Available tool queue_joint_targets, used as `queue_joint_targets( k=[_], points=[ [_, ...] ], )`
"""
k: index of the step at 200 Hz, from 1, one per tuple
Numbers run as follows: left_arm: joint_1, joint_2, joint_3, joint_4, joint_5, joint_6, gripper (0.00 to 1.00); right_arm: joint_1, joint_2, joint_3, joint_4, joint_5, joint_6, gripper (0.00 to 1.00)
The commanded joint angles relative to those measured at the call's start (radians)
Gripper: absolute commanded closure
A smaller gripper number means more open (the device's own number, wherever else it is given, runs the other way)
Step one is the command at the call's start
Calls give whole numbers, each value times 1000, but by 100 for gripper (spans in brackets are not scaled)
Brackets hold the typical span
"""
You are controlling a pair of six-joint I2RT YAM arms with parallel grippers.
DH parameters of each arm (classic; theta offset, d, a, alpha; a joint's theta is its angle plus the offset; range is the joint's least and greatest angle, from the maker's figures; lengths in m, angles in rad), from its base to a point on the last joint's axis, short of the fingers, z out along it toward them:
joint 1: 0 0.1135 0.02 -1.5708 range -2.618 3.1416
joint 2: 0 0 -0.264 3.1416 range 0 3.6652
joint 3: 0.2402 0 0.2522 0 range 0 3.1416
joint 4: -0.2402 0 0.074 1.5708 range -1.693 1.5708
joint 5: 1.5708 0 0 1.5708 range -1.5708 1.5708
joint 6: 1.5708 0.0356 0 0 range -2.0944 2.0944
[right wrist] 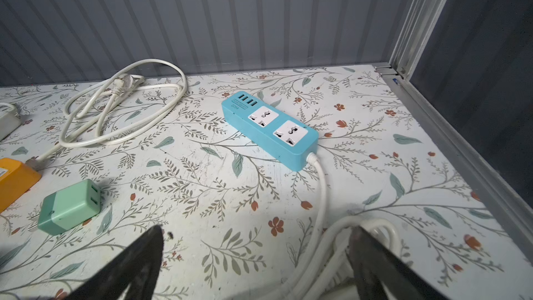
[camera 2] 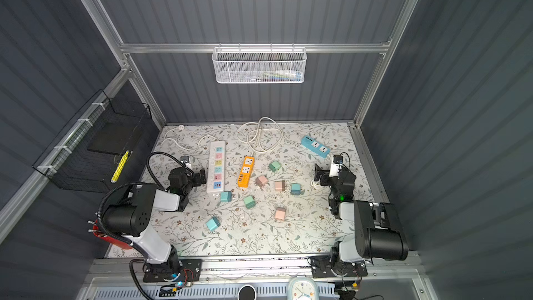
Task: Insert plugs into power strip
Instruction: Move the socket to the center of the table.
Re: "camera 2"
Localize green plug adapter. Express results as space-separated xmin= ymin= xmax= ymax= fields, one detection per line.
xmin=269 ymin=161 xmax=282 ymax=172
xmin=243 ymin=195 xmax=256 ymax=210

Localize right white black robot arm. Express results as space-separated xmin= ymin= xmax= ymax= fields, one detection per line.
xmin=314 ymin=164 xmax=409 ymax=269

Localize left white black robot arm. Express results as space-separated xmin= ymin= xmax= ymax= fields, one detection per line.
xmin=97 ymin=151 xmax=207 ymax=273

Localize white multicolour power strip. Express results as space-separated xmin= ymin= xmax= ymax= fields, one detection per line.
xmin=206 ymin=141 xmax=226 ymax=197

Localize blue power strip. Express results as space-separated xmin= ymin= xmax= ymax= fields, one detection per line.
xmin=301 ymin=136 xmax=330 ymax=158

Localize orange power strip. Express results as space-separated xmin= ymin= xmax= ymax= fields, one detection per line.
xmin=237 ymin=156 xmax=255 ymax=188

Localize pink plug beside orange strip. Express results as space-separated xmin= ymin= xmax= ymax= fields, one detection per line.
xmin=255 ymin=175 xmax=269 ymax=188

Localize teal plug adapter right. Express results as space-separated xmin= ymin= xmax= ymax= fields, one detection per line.
xmin=290 ymin=183 xmax=302 ymax=195

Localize yellow marker in basket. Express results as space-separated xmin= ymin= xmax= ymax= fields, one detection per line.
xmin=110 ymin=151 xmax=130 ymax=183

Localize pink plug adapter middle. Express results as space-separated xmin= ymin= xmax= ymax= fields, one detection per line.
xmin=274 ymin=180 xmax=285 ymax=192

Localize pink plug adapter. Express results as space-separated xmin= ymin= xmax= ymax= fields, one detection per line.
xmin=274 ymin=207 xmax=286 ymax=221
xmin=274 ymin=180 xmax=285 ymax=192

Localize pink plug adapter front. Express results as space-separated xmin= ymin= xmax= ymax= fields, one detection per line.
xmin=274 ymin=207 xmax=286 ymax=221

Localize floral table mat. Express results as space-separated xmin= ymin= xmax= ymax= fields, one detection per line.
xmin=151 ymin=122 xmax=373 ymax=256

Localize black pad in basket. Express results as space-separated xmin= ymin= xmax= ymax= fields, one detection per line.
xmin=87 ymin=123 xmax=142 ymax=156

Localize red pencil cup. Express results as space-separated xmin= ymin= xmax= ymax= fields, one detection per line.
xmin=87 ymin=220 xmax=133 ymax=250

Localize white analog clock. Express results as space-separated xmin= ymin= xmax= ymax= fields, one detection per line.
xmin=287 ymin=276 xmax=319 ymax=300

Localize black round knob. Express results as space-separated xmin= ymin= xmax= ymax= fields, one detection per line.
xmin=237 ymin=285 xmax=257 ymax=300

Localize markers in white basket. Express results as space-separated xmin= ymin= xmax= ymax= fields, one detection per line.
xmin=244 ymin=69 xmax=304 ymax=82

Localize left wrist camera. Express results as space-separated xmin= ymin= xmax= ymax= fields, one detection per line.
xmin=180 ymin=156 xmax=191 ymax=164

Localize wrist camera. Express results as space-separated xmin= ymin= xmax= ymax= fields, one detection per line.
xmin=180 ymin=156 xmax=191 ymax=164
xmin=330 ymin=155 xmax=344 ymax=177

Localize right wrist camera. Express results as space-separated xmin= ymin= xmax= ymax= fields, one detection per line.
xmin=330 ymin=155 xmax=344 ymax=177

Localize white power strip cable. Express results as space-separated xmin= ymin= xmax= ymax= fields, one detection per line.
xmin=165 ymin=124 xmax=217 ymax=153

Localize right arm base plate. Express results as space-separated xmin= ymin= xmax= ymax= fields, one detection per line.
xmin=307 ymin=255 xmax=368 ymax=279

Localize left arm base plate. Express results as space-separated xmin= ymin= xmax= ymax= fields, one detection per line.
xmin=142 ymin=259 xmax=203 ymax=283

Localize black wire wall basket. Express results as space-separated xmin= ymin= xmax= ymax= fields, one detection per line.
xmin=33 ymin=90 xmax=158 ymax=193

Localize orange strip white cable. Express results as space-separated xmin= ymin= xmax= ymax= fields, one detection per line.
xmin=236 ymin=117 xmax=285 ymax=157

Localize white wire wall basket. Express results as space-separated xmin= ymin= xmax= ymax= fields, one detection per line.
xmin=212 ymin=48 xmax=308 ymax=84

